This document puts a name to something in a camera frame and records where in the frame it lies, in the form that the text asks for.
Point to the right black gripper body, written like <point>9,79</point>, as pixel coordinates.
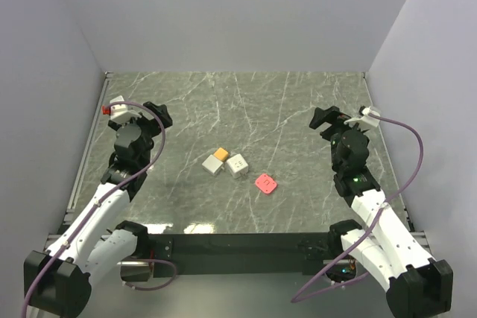
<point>335,132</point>

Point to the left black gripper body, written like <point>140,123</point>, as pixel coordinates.
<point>150,127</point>

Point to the orange plug adapter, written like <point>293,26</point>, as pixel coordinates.
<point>221,154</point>

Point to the pink plug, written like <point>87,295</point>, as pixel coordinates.
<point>265,184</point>

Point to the white socket cube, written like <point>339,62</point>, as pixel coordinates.
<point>237,166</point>

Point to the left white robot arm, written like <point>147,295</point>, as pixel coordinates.
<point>61,278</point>

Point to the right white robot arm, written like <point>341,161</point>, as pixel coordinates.
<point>414,282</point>

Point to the grey cube adapter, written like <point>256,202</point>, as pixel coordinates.
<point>212,165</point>

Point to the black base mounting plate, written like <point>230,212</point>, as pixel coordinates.
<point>208,254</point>

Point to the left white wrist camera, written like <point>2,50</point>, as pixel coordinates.
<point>120,113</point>

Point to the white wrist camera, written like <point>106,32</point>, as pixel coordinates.
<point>367,119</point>
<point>120,113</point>

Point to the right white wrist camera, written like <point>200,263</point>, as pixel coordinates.
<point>367,119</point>

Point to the aluminium rail frame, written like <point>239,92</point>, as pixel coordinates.
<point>96,130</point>

